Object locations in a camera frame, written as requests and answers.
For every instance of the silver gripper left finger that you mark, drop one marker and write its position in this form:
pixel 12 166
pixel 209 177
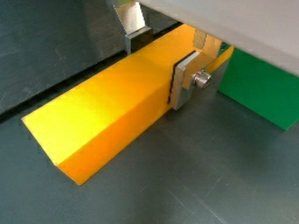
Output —
pixel 128 14

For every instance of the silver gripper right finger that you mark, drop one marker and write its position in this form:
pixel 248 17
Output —
pixel 188 70

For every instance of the yellow rectangular block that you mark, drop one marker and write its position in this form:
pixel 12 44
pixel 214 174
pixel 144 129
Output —
pixel 89 123

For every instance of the green arch-shaped block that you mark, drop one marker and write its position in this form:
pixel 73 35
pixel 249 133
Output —
pixel 262 88

